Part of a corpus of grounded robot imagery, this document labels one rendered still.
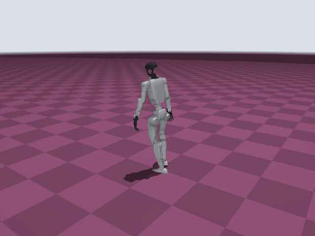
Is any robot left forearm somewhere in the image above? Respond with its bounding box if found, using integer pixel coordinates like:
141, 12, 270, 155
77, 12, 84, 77
134, 98, 143, 118

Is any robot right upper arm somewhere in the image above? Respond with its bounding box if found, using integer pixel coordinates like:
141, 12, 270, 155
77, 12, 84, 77
162, 78, 170, 99

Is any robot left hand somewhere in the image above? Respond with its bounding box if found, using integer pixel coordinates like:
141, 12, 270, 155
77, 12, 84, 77
134, 116, 139, 131

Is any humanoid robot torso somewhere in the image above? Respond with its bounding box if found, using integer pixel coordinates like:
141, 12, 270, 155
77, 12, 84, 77
147, 77, 166, 120

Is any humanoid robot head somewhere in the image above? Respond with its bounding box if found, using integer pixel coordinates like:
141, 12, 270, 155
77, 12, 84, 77
145, 62, 159, 79

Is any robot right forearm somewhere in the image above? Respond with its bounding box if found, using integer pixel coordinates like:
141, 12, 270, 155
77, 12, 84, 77
165, 97, 171, 112

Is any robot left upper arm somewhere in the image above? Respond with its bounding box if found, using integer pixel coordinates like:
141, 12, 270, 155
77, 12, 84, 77
141, 81, 150, 104

